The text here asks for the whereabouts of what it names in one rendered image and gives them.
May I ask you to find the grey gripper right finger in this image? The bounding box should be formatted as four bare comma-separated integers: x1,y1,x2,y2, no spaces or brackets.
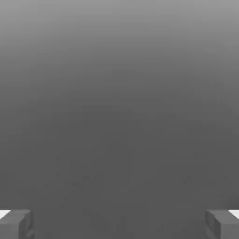
204,209,239,239

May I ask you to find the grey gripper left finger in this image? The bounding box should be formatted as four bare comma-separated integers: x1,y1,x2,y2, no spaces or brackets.
0,209,35,239

